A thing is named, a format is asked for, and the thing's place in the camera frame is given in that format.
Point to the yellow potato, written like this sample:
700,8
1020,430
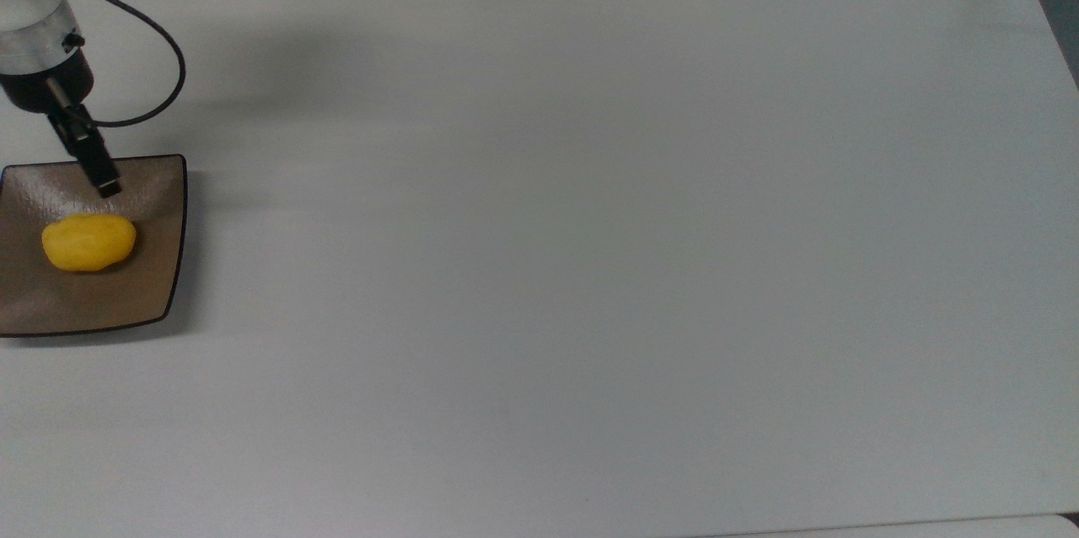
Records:
88,243

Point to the brown square ceramic plate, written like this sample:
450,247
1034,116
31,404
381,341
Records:
126,285

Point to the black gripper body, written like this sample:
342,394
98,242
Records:
42,87

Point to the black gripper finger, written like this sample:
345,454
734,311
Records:
103,175

